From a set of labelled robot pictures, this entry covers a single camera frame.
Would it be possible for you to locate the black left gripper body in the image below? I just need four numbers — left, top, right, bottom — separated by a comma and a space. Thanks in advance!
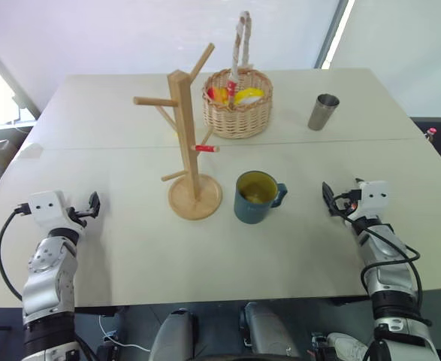
66, 205, 90, 227

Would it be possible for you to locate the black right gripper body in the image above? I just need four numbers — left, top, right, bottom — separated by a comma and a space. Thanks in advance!
334, 190, 361, 226

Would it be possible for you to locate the steel tumbler cup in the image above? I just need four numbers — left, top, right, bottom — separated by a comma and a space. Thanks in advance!
307, 93, 340, 132

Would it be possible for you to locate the wooden mug tree stand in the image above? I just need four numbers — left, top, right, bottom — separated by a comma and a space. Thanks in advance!
132, 42, 223, 221

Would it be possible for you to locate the blue mug with yellow inside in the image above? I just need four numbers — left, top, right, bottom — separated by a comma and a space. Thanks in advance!
233, 171, 288, 225

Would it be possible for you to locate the yellow plastic toy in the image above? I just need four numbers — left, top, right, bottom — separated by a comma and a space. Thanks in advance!
233, 86, 265, 107

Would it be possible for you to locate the white shoe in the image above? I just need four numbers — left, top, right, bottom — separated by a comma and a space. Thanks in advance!
325, 332, 368, 361

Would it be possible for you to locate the grey right robot thigh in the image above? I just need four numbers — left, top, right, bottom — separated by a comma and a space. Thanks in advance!
240, 302, 301, 361

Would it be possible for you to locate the grey robot thigh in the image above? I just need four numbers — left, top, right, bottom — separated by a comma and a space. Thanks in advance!
147, 309, 199, 361
240, 302, 301, 361

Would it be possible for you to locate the red orange plastic toy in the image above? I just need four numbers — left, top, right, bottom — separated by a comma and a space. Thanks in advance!
206, 86, 229, 103

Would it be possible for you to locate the grey left robot thigh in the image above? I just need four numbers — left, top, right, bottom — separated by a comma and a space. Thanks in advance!
147, 309, 199, 361

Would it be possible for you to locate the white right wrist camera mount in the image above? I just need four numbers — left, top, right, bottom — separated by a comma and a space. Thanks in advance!
355, 180, 391, 220

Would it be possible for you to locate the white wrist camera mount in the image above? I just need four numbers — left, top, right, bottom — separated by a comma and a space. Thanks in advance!
355, 180, 391, 220
28, 190, 86, 229

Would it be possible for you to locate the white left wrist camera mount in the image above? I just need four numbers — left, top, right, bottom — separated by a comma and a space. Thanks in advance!
28, 190, 86, 229

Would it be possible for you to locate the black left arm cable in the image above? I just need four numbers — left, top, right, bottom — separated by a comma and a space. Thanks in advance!
0, 203, 31, 302

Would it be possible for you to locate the wicker basket with wrapped handle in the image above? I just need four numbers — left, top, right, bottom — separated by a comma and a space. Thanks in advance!
202, 10, 274, 140

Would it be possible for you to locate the white floor cable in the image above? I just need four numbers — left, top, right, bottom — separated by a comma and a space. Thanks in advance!
98, 314, 152, 353

